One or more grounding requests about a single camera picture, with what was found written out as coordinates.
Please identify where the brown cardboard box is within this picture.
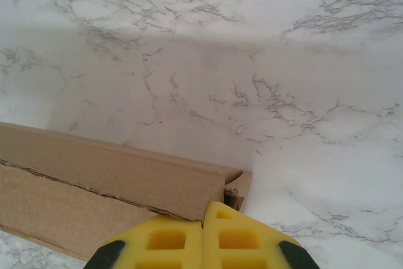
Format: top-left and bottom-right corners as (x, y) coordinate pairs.
(0, 121), (253, 263)

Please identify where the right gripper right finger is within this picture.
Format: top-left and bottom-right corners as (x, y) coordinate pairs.
(203, 200), (321, 269)

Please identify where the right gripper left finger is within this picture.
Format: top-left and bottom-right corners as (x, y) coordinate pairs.
(86, 212), (204, 269)

